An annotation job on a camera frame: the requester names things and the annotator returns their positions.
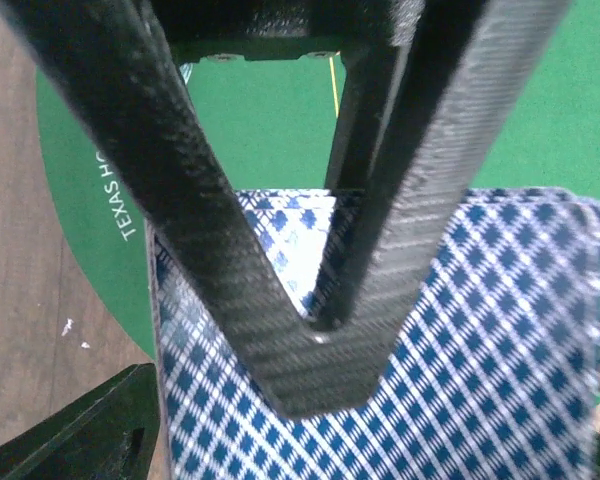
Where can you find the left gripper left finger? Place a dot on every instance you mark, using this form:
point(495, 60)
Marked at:
point(108, 433)

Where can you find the carbon finger of the right gripper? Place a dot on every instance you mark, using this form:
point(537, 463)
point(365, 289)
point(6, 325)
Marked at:
point(310, 290)

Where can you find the blue playing card deck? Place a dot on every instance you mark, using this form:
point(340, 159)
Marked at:
point(494, 374)

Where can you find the round green poker mat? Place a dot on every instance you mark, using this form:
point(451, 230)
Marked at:
point(271, 125)

